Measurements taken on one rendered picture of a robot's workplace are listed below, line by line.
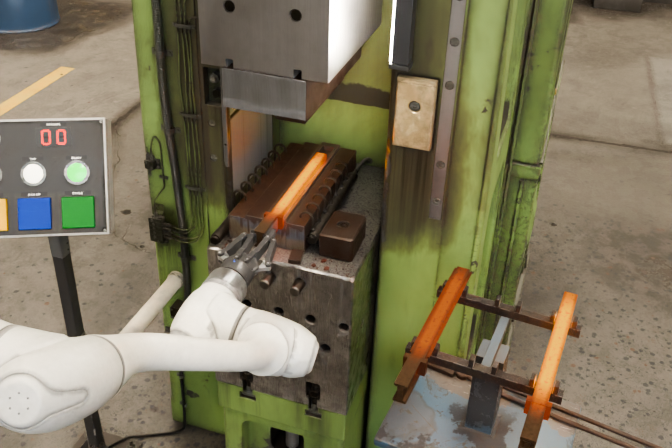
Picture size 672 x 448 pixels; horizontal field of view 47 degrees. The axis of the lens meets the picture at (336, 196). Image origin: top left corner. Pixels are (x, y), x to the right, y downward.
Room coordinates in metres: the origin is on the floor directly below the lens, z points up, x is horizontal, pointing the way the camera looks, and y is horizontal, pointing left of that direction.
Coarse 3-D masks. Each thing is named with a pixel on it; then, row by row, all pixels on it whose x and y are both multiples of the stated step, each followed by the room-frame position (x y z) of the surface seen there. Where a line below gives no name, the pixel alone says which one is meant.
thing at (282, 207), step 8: (312, 160) 1.86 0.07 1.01; (320, 160) 1.86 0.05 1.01; (304, 168) 1.81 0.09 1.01; (312, 168) 1.81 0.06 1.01; (304, 176) 1.77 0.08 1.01; (312, 176) 1.79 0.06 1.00; (296, 184) 1.73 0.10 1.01; (304, 184) 1.73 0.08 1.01; (288, 192) 1.69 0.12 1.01; (296, 192) 1.69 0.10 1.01; (280, 200) 1.65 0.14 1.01; (288, 200) 1.65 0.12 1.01; (280, 208) 1.61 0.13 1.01; (288, 208) 1.62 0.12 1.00; (264, 216) 1.57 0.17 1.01; (272, 216) 1.56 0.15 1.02; (280, 216) 1.56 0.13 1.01; (264, 224) 1.52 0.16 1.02; (280, 224) 1.56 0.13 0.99; (256, 232) 1.49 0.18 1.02; (264, 232) 1.49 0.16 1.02
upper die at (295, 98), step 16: (352, 64) 1.88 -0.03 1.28; (224, 80) 1.62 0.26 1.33; (240, 80) 1.60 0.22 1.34; (256, 80) 1.59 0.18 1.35; (272, 80) 1.58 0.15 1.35; (288, 80) 1.57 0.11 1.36; (304, 80) 1.56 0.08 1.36; (336, 80) 1.76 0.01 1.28; (224, 96) 1.62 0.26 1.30; (240, 96) 1.60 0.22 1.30; (256, 96) 1.59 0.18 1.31; (272, 96) 1.58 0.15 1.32; (288, 96) 1.57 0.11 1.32; (304, 96) 1.56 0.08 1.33; (320, 96) 1.65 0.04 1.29; (272, 112) 1.58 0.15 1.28; (288, 112) 1.57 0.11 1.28; (304, 112) 1.56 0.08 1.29
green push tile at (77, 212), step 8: (64, 200) 1.57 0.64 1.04; (72, 200) 1.57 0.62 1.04; (80, 200) 1.57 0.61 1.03; (88, 200) 1.57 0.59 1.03; (64, 208) 1.56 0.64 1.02; (72, 208) 1.56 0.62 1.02; (80, 208) 1.56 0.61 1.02; (88, 208) 1.56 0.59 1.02; (64, 216) 1.55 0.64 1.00; (72, 216) 1.55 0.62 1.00; (80, 216) 1.55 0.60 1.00; (88, 216) 1.55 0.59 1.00; (64, 224) 1.54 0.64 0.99; (72, 224) 1.54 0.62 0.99; (80, 224) 1.54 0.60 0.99; (88, 224) 1.54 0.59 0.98
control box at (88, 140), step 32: (0, 128) 1.64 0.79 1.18; (32, 128) 1.65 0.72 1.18; (64, 128) 1.66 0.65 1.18; (96, 128) 1.67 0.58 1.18; (0, 160) 1.60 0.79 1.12; (32, 160) 1.61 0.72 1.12; (64, 160) 1.62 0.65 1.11; (96, 160) 1.63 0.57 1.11; (0, 192) 1.57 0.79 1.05; (32, 192) 1.57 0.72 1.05; (64, 192) 1.58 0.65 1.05; (96, 192) 1.59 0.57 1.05; (96, 224) 1.55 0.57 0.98
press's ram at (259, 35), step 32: (224, 0) 1.61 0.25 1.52; (256, 0) 1.59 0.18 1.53; (288, 0) 1.57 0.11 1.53; (320, 0) 1.55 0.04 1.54; (352, 0) 1.69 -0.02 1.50; (224, 32) 1.61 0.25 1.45; (256, 32) 1.59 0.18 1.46; (288, 32) 1.57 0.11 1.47; (320, 32) 1.55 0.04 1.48; (352, 32) 1.70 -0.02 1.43; (224, 64) 1.61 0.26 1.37; (256, 64) 1.59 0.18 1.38; (288, 64) 1.57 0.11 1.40; (320, 64) 1.55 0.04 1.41
